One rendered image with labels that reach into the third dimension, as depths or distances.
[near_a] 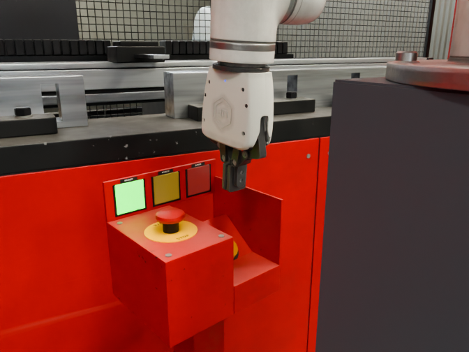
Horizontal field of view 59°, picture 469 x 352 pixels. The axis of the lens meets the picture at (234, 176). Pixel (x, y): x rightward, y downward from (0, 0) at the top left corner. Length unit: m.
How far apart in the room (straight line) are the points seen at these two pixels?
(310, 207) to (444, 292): 0.76
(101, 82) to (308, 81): 0.51
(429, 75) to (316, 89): 0.86
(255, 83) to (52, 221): 0.43
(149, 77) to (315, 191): 0.51
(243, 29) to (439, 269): 0.36
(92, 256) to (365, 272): 0.60
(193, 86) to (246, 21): 0.41
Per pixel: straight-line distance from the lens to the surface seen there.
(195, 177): 0.68
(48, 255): 0.79
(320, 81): 1.09
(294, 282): 1.05
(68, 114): 0.85
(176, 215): 0.56
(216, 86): 0.56
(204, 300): 0.57
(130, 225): 0.61
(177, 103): 0.90
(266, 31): 0.53
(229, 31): 0.52
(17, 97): 0.84
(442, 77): 0.22
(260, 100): 0.53
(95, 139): 0.74
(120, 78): 1.12
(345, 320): 0.31
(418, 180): 0.24
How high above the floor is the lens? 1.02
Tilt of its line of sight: 17 degrees down
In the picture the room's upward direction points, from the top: straight up
